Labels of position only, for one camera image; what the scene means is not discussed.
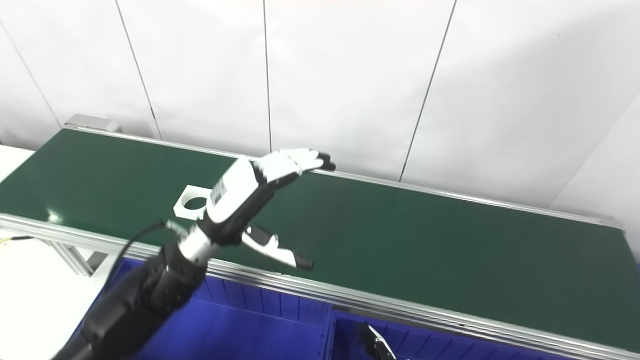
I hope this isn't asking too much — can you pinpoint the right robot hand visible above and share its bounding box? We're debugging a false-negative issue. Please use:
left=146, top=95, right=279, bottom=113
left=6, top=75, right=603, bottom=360
left=355, top=322, right=399, bottom=360

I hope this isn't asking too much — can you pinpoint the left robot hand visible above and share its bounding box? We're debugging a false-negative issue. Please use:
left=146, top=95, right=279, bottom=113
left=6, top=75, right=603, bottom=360
left=204, top=148, right=337, bottom=271

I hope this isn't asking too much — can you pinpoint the white square part with hole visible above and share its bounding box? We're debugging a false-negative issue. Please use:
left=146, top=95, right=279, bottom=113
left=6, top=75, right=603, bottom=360
left=173, top=184, right=216, bottom=221

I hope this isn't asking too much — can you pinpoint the blue plastic bin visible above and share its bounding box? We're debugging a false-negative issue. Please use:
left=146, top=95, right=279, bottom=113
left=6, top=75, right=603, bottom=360
left=75, top=257, right=334, bottom=360
left=325, top=310, right=571, bottom=360

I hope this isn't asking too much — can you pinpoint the green conveyor belt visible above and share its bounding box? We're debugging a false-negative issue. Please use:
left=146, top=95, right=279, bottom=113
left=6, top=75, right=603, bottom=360
left=0, top=127, right=640, bottom=360

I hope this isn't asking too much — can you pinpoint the grey conveyor motor housing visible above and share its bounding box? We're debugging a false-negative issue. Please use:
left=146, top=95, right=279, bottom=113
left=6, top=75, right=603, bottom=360
left=64, top=114, right=123, bottom=134

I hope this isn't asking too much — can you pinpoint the aluminium conveyor leg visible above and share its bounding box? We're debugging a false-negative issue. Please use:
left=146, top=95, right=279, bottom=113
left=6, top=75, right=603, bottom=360
left=36, top=238, right=109, bottom=277

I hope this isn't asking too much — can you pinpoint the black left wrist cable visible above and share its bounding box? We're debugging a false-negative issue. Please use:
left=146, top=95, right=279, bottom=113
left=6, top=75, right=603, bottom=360
left=106, top=219, right=190, bottom=282

